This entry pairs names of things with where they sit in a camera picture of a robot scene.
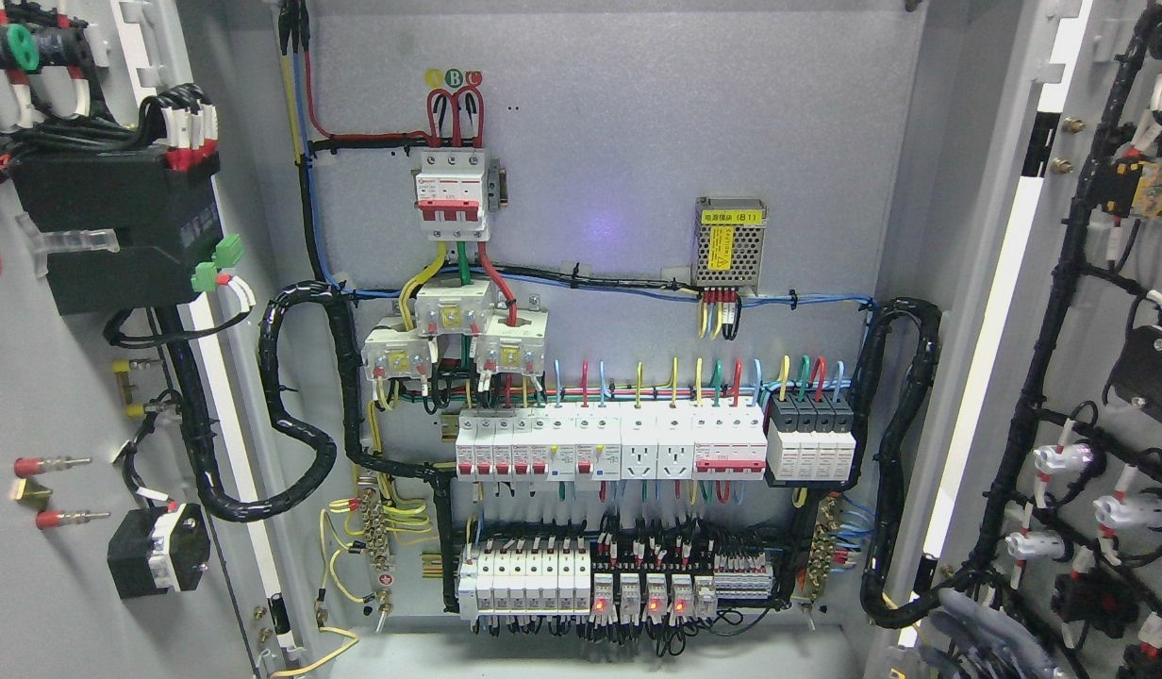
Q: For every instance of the grey cabinet door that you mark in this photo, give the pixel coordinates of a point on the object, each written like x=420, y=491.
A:
x=60, y=616
x=1024, y=258

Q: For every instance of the white socket breaker row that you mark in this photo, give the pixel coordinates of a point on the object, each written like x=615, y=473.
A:
x=612, y=442

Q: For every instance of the white current transformers cluster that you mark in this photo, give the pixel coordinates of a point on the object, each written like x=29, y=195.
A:
x=445, y=311

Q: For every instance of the metal mesh power supply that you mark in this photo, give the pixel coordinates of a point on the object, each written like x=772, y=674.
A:
x=730, y=237

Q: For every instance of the red white main breaker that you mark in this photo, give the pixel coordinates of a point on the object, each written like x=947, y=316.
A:
x=457, y=192

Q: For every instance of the lower relay terminal row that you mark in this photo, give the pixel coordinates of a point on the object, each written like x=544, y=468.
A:
x=613, y=583

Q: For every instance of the black surge protector block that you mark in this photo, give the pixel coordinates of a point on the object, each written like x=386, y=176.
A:
x=809, y=442

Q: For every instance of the brass ground terminal bar left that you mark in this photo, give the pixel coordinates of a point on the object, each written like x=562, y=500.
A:
x=369, y=510

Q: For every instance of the brass terminal bar right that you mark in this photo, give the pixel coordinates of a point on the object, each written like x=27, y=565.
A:
x=820, y=558

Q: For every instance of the black digital power meter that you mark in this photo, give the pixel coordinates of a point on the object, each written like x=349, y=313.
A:
x=119, y=229

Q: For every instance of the yellow terminal post block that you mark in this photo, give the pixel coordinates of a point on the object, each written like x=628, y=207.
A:
x=126, y=372

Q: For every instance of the white rotary selector switch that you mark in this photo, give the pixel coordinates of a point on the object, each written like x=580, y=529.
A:
x=158, y=548

